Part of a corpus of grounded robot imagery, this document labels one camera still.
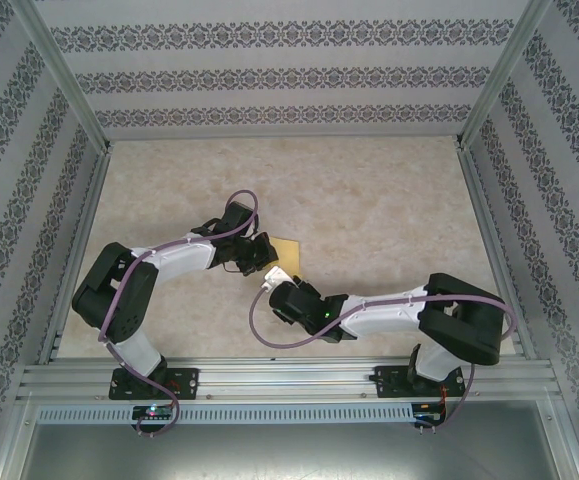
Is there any yellow cloth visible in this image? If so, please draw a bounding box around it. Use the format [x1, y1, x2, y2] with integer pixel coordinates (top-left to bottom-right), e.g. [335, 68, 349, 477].
[268, 238, 303, 281]

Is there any grey metal panel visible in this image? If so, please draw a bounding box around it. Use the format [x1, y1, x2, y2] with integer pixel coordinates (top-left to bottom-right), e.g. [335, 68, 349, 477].
[16, 421, 565, 480]

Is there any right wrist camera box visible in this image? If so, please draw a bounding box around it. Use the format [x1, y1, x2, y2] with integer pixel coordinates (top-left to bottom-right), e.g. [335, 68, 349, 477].
[260, 266, 296, 292]

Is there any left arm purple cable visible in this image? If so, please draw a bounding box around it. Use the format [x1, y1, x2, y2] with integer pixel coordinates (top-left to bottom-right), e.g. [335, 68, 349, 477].
[97, 189, 263, 440]

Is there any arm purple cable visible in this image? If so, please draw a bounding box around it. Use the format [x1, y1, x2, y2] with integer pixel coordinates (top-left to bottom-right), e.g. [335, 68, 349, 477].
[249, 287, 518, 436]
[97, 189, 263, 440]

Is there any long aluminium mounting rail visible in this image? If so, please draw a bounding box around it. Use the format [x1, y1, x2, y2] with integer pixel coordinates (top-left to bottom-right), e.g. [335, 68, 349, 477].
[16, 355, 563, 401]

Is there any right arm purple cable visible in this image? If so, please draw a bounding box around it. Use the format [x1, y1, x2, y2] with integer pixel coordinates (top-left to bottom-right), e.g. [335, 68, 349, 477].
[249, 287, 518, 436]

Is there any slotted grey cable duct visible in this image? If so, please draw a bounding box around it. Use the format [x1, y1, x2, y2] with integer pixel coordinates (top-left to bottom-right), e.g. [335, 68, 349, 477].
[36, 403, 415, 425]

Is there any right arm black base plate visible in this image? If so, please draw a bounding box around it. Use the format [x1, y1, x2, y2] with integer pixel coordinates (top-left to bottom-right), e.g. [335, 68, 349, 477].
[374, 364, 467, 400]

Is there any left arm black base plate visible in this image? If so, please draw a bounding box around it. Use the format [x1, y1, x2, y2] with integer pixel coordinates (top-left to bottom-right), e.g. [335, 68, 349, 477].
[108, 367, 200, 401]

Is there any aluminium side rail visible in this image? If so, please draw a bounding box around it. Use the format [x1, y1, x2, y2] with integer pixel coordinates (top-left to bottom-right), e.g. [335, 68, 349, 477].
[456, 144, 538, 361]
[36, 147, 115, 364]

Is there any aluminium frame post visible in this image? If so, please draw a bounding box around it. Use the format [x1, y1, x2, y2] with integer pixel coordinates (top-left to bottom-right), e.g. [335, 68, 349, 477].
[456, 0, 555, 149]
[16, 0, 113, 156]

